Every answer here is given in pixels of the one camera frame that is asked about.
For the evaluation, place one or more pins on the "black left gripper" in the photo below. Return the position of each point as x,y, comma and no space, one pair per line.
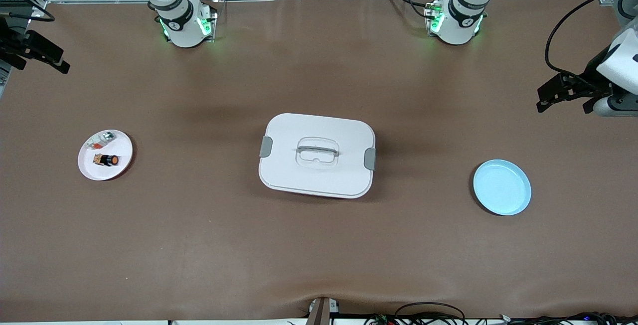
587,80

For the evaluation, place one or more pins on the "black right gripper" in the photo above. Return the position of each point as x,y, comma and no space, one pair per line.
11,46

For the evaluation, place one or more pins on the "orange black push-button switch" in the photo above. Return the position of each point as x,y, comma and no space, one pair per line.
108,160

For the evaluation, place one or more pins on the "white lidded storage box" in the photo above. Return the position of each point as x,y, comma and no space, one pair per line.
319,178

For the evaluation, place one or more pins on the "light blue round plate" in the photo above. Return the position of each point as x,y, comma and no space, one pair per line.
501,188

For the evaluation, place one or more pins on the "pink round plate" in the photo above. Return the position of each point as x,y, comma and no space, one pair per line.
107,171

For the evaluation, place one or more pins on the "brown camera mount post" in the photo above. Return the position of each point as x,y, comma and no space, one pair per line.
321,312

